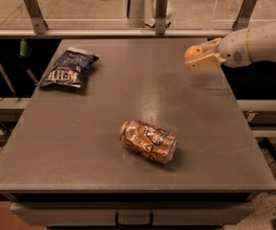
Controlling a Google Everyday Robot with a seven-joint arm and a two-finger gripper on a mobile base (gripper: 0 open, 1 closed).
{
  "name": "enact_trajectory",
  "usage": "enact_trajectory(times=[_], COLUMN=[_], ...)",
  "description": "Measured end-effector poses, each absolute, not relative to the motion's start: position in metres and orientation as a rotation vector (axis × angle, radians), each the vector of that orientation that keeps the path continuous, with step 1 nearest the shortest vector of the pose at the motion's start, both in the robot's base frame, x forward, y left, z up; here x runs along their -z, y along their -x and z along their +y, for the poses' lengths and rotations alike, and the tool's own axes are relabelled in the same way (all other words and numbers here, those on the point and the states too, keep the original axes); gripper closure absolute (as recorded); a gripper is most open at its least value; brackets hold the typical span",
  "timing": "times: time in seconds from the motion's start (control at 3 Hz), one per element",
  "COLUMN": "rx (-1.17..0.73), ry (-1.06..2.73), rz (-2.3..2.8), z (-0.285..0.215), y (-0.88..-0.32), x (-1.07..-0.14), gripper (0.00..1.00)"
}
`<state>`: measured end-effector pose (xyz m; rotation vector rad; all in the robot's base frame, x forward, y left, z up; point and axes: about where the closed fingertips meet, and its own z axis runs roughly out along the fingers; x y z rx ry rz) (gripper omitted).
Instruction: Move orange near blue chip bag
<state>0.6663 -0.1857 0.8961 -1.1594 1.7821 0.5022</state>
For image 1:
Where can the right metal bracket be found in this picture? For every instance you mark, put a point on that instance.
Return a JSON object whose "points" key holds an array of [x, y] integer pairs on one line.
{"points": [[243, 18]]}

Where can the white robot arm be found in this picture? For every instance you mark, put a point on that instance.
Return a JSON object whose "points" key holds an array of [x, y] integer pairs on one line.
{"points": [[261, 44]]}

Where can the middle metal bracket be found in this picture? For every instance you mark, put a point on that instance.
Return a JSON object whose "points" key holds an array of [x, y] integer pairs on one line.
{"points": [[160, 16]]}

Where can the cardboard box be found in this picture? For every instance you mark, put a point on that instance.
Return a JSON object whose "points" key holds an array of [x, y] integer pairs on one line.
{"points": [[9, 221]]}

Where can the grey drawer with handle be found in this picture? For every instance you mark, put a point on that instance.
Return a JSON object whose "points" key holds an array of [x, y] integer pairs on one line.
{"points": [[118, 215]]}

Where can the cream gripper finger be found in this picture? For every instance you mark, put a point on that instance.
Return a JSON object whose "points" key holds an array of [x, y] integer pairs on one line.
{"points": [[211, 46], [209, 62]]}

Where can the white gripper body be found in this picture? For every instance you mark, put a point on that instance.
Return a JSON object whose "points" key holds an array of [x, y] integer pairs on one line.
{"points": [[235, 49]]}

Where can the metal rail ledge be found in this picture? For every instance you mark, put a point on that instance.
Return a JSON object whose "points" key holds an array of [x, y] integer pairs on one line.
{"points": [[114, 33]]}

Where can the orange fruit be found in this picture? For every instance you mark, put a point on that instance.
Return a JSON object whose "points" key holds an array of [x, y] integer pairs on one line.
{"points": [[193, 52]]}

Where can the crushed orange soda can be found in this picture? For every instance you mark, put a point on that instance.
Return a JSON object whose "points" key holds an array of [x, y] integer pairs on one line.
{"points": [[150, 141]]}

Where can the blue chip bag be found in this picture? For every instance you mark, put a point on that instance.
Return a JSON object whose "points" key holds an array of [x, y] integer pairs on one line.
{"points": [[70, 69]]}

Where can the left metal bracket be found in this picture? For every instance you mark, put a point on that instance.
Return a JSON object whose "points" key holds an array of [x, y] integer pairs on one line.
{"points": [[39, 24]]}

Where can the metal bracket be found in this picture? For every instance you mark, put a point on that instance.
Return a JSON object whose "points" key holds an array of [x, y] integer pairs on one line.
{"points": [[160, 16], [39, 24], [243, 18]]}

